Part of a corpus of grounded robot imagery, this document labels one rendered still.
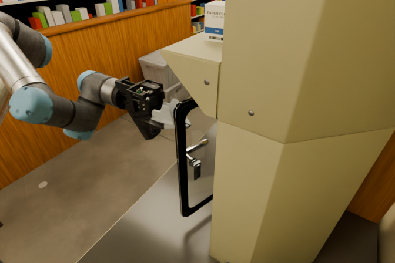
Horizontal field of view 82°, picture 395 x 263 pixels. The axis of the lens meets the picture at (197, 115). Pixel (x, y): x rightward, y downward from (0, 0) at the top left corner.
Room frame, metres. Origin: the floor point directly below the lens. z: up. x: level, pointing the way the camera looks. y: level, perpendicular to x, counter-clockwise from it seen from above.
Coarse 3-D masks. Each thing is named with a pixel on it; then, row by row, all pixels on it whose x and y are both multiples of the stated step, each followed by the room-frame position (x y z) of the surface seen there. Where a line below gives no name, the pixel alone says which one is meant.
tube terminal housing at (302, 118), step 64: (256, 0) 0.29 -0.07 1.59; (320, 0) 0.25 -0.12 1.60; (384, 0) 0.26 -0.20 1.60; (256, 64) 0.28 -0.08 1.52; (320, 64) 0.25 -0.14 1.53; (384, 64) 0.27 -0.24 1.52; (256, 128) 0.27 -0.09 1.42; (320, 128) 0.26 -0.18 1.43; (384, 128) 0.29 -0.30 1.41; (256, 192) 0.26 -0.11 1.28; (320, 192) 0.27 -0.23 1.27; (256, 256) 0.25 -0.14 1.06
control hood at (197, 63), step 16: (176, 48) 0.38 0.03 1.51; (192, 48) 0.38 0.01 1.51; (208, 48) 0.38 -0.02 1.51; (176, 64) 0.35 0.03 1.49; (192, 64) 0.34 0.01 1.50; (208, 64) 0.32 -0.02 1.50; (192, 80) 0.34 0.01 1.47; (208, 80) 0.32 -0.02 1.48; (192, 96) 0.34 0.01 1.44; (208, 96) 0.32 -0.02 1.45; (208, 112) 0.32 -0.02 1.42
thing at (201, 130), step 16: (192, 112) 0.41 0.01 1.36; (192, 128) 0.41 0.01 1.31; (208, 128) 0.44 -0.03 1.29; (176, 144) 0.39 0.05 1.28; (192, 144) 0.41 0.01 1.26; (208, 144) 0.44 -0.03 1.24; (192, 160) 0.41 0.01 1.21; (208, 160) 0.44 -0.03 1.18; (192, 176) 0.41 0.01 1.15; (208, 176) 0.45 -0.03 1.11; (192, 192) 0.41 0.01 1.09; (208, 192) 0.45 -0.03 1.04
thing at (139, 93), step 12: (120, 84) 0.51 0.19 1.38; (132, 84) 0.51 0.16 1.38; (144, 84) 0.50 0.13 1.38; (120, 96) 0.51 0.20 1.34; (132, 96) 0.48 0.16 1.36; (144, 96) 0.46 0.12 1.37; (156, 96) 0.48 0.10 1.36; (120, 108) 0.51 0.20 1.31; (132, 108) 0.47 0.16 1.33; (144, 108) 0.46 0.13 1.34; (156, 108) 0.48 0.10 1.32
